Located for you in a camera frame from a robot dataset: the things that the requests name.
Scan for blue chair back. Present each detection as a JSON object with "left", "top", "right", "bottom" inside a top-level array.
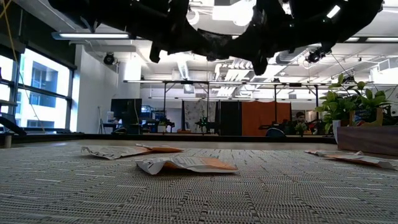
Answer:
[{"left": 265, "top": 127, "right": 287, "bottom": 138}]

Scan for black overhead rig camera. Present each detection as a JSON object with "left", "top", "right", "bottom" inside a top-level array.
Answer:
[{"left": 305, "top": 46, "right": 328, "bottom": 65}]

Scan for round black ceiling camera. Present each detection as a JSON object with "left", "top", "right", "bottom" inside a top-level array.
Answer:
[{"left": 103, "top": 52, "right": 116, "bottom": 66}]

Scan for small background plant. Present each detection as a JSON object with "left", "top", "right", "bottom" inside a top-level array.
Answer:
[{"left": 294, "top": 123, "right": 308, "bottom": 137}]

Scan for silver ventilation duct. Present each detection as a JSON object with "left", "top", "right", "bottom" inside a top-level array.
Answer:
[{"left": 275, "top": 46, "right": 312, "bottom": 65}]

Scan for green potted plant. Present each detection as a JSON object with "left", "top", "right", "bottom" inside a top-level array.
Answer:
[{"left": 314, "top": 73, "right": 397, "bottom": 144}]

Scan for white patterned curtain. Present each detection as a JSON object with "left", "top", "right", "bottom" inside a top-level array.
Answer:
[{"left": 182, "top": 99, "right": 218, "bottom": 134}]

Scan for black partition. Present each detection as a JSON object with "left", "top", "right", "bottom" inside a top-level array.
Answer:
[{"left": 218, "top": 101, "right": 243, "bottom": 136}]

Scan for large window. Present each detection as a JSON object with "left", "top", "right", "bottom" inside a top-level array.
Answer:
[{"left": 0, "top": 48, "right": 75, "bottom": 133}]

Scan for wooden compartment tea box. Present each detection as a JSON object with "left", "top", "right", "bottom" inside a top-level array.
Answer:
[{"left": 336, "top": 125, "right": 398, "bottom": 157}]

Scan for background black metal frame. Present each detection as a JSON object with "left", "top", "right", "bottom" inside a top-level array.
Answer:
[{"left": 162, "top": 79, "right": 321, "bottom": 136}]

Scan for person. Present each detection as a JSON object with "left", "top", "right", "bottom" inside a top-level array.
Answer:
[{"left": 294, "top": 111, "right": 308, "bottom": 131}]

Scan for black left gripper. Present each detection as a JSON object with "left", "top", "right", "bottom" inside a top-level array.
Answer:
[{"left": 149, "top": 0, "right": 215, "bottom": 64}]

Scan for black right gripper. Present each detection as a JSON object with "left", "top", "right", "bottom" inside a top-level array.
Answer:
[{"left": 231, "top": 0, "right": 296, "bottom": 77}]

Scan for orange partition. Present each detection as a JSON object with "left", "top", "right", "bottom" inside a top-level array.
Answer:
[{"left": 241, "top": 101, "right": 292, "bottom": 136}]

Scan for background computer monitor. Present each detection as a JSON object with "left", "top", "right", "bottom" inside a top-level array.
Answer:
[{"left": 111, "top": 98, "right": 143, "bottom": 121}]

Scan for grey woven placemat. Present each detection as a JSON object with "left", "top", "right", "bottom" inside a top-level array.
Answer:
[{"left": 0, "top": 142, "right": 398, "bottom": 224}]

